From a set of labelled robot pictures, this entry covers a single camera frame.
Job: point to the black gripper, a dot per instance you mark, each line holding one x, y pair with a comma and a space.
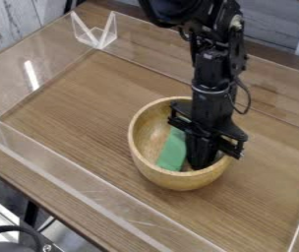
208, 139

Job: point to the green rectangular block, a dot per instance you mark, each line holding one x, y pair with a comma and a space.
173, 155

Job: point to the brown wooden bowl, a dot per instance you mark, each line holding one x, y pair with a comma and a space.
148, 133

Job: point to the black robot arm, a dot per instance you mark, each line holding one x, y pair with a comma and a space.
212, 25

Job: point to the clear acrylic tray barrier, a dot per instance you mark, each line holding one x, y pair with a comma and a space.
74, 81

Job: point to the black table leg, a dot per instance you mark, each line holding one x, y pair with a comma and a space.
31, 214

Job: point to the black metal bracket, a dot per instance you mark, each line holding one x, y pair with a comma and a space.
29, 240

